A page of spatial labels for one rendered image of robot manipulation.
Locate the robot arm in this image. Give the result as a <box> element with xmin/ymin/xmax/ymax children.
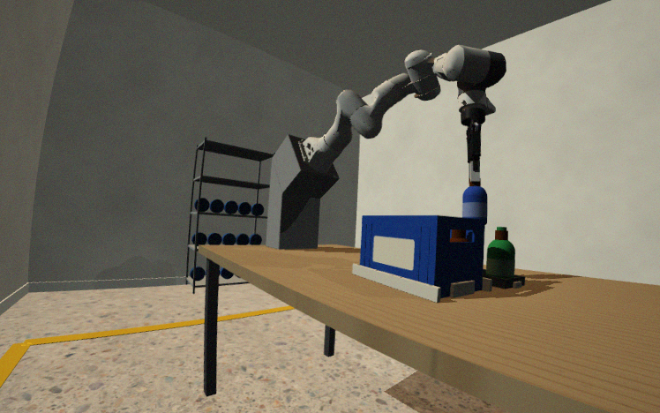
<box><xmin>298</xmin><ymin>45</ymin><xmax>506</xmax><ymax>173</ymax></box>

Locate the blue bottle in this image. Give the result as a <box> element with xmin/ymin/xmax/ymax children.
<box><xmin>462</xmin><ymin>178</ymin><xmax>488</xmax><ymax>224</ymax></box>

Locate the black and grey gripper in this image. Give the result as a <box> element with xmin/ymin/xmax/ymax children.
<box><xmin>461</xmin><ymin>108</ymin><xmax>485</xmax><ymax>182</ymax></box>

